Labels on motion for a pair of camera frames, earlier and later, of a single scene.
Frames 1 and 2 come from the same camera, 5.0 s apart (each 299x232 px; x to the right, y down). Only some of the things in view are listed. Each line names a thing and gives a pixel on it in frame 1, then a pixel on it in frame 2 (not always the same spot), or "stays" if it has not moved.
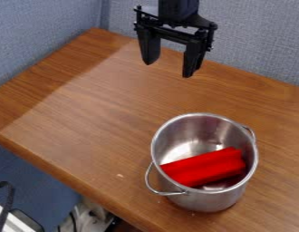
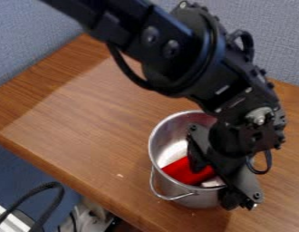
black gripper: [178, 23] to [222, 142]
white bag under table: [88, 218] stays
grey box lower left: [17, 221] stays
